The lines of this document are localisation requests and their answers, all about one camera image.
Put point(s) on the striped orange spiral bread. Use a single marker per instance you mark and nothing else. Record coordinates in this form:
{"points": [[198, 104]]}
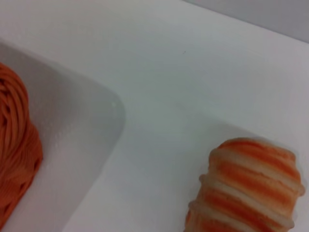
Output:
{"points": [[246, 188]]}

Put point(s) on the orange woven plastic basket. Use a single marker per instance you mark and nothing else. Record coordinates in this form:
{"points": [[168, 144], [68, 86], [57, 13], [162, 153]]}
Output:
{"points": [[14, 135]]}

